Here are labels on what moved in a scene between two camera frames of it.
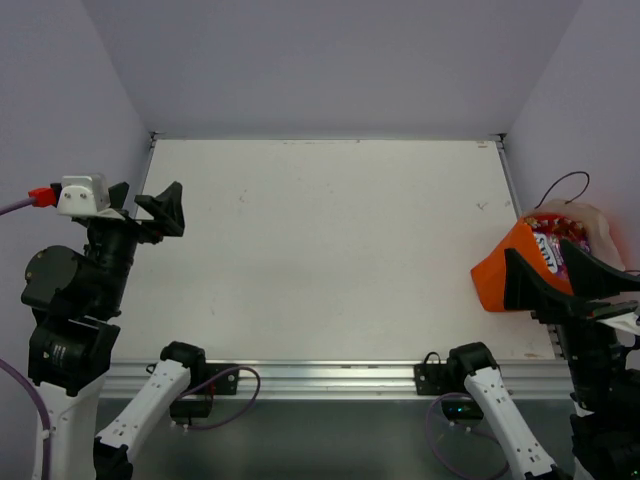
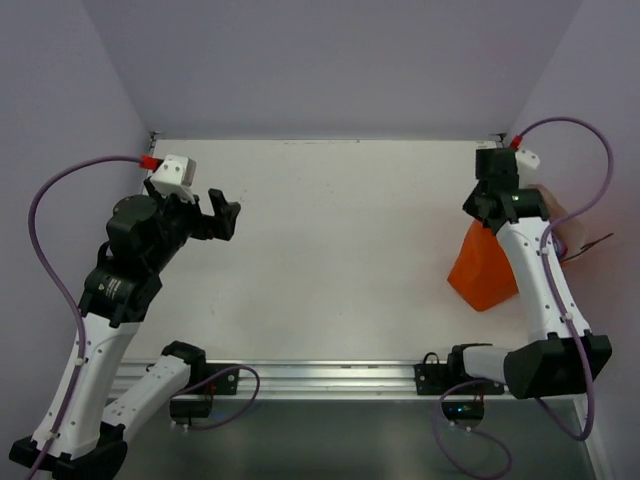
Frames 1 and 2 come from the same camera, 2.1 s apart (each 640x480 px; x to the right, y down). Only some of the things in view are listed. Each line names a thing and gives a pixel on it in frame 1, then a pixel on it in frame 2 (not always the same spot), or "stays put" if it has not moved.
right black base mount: [447, 379] stays put
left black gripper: [132, 226] to [201, 220]
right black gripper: [593, 280] to [468, 204]
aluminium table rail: [339, 380] stays put
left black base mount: [195, 400] stays put
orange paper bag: [488, 275] to [483, 272]
